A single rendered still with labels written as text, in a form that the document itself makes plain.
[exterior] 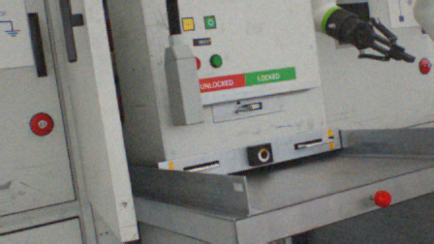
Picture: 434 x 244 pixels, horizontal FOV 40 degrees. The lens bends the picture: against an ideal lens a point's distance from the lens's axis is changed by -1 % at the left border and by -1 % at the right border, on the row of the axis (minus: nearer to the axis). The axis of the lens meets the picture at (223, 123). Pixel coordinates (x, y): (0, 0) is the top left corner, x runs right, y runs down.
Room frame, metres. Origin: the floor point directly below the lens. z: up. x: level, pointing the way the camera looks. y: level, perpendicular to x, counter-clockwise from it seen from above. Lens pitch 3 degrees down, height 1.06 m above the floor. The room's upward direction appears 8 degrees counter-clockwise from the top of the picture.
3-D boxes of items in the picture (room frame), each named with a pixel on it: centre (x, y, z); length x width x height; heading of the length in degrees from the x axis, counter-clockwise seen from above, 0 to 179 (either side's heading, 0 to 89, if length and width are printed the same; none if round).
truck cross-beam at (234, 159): (1.51, -0.06, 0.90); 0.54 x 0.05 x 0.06; 120
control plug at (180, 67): (1.33, 0.08, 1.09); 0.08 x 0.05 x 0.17; 30
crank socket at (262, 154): (1.48, -0.08, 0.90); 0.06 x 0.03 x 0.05; 120
